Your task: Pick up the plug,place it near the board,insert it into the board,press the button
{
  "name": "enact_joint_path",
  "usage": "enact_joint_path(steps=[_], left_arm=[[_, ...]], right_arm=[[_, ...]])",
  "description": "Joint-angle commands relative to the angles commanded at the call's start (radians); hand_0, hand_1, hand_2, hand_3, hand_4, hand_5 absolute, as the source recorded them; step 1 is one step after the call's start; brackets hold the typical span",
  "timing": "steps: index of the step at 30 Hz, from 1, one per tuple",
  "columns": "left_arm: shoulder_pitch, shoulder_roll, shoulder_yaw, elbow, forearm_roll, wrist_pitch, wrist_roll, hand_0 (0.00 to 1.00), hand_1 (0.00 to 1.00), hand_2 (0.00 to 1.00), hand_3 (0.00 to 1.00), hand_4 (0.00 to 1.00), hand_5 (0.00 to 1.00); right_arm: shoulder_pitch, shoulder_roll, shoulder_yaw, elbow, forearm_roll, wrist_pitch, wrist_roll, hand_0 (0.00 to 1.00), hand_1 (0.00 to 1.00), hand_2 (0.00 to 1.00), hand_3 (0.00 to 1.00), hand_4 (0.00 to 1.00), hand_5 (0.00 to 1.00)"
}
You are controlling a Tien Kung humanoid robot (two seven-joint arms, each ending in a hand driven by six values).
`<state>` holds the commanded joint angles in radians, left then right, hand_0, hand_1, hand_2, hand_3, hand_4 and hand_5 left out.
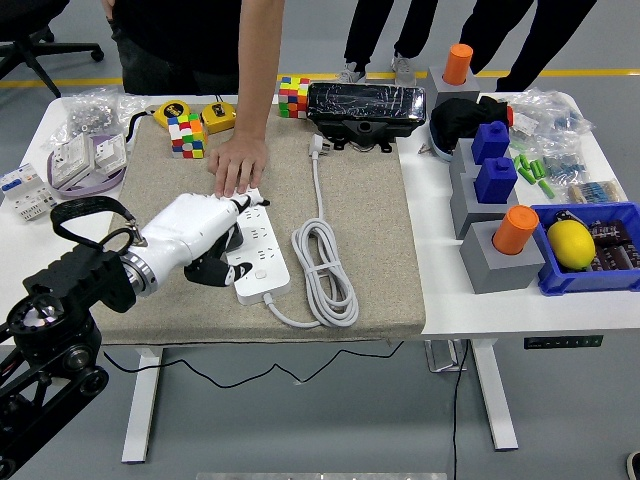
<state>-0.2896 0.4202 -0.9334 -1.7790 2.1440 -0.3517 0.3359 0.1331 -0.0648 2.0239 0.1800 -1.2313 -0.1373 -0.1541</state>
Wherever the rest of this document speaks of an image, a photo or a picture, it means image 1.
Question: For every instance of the small red object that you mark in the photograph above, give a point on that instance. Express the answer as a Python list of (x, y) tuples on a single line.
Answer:
[(510, 115)]

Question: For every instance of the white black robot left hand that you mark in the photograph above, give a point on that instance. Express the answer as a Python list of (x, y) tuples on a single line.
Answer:
[(190, 225)]

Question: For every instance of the dark brown capacitor pile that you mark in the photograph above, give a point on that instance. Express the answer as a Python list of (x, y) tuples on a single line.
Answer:
[(615, 245)]

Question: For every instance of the person's right hand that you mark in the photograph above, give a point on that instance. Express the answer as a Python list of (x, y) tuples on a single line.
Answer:
[(108, 10)]

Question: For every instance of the small white socket plate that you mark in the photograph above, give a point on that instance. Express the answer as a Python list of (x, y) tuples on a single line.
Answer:
[(110, 150)]

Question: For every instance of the blue block with knob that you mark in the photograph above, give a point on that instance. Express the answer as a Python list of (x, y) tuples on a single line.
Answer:
[(490, 142), (495, 182)]

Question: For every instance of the small black white clip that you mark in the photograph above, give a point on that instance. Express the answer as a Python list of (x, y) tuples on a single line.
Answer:
[(565, 216)]

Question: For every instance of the white circuit breaker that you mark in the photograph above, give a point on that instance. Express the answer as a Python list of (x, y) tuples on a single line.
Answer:
[(25, 192)]

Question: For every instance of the clear bag of nuts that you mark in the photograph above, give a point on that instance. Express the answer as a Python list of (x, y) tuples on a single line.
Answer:
[(90, 117)]

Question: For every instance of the black film-wrapped device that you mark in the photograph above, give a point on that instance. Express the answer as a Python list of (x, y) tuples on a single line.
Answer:
[(365, 102)]

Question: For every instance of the white power strip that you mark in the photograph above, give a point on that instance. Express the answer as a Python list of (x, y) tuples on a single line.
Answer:
[(272, 270)]

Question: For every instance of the large white socket plate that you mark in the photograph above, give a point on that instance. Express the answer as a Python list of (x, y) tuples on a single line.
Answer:
[(74, 161)]

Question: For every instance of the multicolour puzzle cube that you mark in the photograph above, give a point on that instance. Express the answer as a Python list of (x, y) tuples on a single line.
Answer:
[(187, 137), (294, 97)]

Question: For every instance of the large clear parts bag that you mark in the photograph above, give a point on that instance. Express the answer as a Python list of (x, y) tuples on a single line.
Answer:
[(545, 117)]

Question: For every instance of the black office chair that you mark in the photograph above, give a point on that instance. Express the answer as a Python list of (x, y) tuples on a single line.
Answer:
[(30, 50)]

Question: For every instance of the person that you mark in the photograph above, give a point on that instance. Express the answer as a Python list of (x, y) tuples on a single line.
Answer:
[(365, 30), (175, 40), (540, 30)]

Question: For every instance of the round yellow tape measure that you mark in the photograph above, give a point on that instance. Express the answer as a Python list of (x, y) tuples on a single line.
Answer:
[(172, 111)]

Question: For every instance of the green plastic wall anchor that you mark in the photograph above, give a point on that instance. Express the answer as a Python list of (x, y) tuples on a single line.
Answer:
[(547, 189), (527, 174), (520, 163), (538, 168)]

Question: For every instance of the grey-brown mat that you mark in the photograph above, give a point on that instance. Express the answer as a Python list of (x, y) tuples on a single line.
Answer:
[(370, 225)]

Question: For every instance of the square yellow tape measure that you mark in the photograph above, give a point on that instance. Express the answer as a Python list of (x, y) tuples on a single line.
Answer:
[(218, 116)]

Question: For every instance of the orange cylinder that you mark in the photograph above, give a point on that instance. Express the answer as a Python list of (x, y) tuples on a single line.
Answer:
[(458, 62), (515, 230)]

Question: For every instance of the blue plastic bin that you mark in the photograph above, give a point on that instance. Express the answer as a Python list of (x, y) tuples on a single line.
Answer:
[(575, 282)]

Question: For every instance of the grey block with round hole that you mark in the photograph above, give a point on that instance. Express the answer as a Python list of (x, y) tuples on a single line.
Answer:
[(500, 272), (440, 87)]

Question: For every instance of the white blue rounded base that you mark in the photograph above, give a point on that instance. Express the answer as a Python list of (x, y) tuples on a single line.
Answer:
[(444, 152)]

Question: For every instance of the black table control panel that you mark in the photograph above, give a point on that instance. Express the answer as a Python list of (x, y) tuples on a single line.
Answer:
[(563, 342)]

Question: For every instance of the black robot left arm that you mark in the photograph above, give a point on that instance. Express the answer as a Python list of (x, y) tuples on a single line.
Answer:
[(75, 290)]

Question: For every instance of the person's left hand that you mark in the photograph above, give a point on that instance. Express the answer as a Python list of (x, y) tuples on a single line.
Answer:
[(239, 161)]

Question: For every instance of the yellow lemon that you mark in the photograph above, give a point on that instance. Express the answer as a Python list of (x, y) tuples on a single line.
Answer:
[(572, 245)]

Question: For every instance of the person's left forearm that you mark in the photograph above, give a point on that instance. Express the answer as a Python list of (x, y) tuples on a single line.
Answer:
[(260, 65)]

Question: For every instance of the bag of blue components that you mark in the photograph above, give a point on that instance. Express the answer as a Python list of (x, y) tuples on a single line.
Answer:
[(565, 165)]

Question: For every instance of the black shoe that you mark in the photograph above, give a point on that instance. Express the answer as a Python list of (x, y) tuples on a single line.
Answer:
[(634, 466)]

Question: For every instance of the black cloth bundle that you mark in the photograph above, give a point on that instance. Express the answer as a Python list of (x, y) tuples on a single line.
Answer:
[(457, 120)]

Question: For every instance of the white table leg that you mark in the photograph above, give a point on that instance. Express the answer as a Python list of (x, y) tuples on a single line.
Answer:
[(495, 395), (142, 400)]

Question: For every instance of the plain grey block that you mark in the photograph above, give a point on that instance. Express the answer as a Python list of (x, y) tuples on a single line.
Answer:
[(467, 210)]

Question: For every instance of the bag of striped resistors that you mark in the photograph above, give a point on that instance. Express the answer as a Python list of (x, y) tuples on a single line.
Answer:
[(595, 191)]

